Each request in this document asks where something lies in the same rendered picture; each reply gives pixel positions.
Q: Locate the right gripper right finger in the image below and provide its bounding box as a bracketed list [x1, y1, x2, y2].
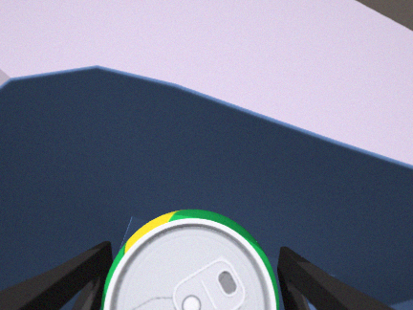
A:
[277, 247, 395, 310]

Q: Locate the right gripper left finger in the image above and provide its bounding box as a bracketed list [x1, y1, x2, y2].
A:
[0, 241, 113, 310]

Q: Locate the green and yellow drink can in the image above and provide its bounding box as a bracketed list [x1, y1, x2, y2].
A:
[101, 210, 279, 310]

